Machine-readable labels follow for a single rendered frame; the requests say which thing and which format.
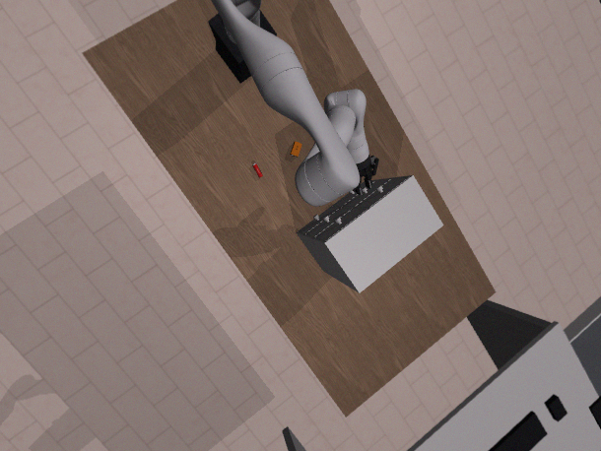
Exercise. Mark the red aa battery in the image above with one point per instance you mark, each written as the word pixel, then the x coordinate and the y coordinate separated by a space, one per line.
pixel 257 170

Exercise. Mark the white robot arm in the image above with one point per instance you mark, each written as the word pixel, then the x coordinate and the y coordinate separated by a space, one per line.
pixel 330 170

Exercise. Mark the grey chest of drawers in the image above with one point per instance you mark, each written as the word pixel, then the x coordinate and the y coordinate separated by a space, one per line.
pixel 379 238

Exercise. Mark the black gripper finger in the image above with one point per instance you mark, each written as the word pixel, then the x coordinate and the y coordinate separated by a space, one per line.
pixel 369 172
pixel 358 189

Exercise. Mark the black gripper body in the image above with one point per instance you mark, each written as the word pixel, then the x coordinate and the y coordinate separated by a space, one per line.
pixel 363 165

